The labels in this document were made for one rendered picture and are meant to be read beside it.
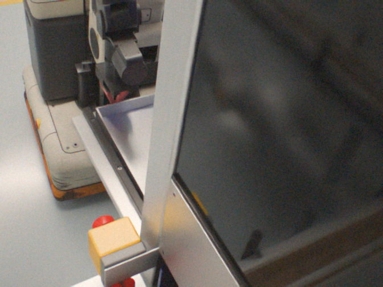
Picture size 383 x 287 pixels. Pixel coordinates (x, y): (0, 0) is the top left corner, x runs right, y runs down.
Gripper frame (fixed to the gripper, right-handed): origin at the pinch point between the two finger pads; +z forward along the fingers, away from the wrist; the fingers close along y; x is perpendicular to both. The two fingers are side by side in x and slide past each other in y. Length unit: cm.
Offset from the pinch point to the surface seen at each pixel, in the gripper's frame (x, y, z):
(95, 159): -10.0, 12.6, 2.4
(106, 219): -17.1, 36.0, -11.3
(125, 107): 2.0, 1.1, 1.0
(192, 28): -12, 44, -53
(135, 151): -0.9, 13.9, 2.1
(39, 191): -11, -49, 91
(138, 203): -7.0, 28.1, 0.2
